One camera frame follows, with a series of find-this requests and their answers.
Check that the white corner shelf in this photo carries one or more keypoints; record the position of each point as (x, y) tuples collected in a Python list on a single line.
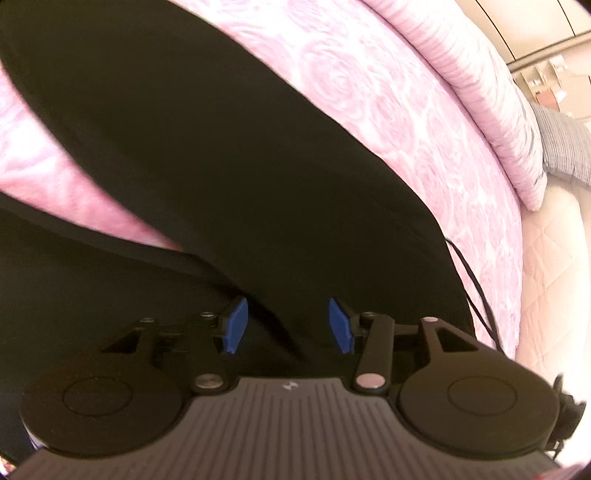
[(547, 76)]

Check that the black pants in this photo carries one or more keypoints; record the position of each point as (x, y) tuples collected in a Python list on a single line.
[(207, 184)]

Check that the cream padded headboard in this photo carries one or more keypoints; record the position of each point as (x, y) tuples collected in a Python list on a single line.
[(554, 277)]

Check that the striped light quilt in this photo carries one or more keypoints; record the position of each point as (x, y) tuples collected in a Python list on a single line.
[(475, 87)]

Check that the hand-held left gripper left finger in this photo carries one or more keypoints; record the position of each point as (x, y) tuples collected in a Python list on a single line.
[(235, 325)]

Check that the grey pillow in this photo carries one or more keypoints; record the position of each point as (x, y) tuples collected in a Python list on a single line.
[(565, 143)]

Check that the pink floral blanket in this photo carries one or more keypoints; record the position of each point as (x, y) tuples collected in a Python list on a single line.
[(392, 138)]

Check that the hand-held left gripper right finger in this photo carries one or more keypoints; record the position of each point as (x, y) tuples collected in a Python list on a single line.
[(339, 325)]

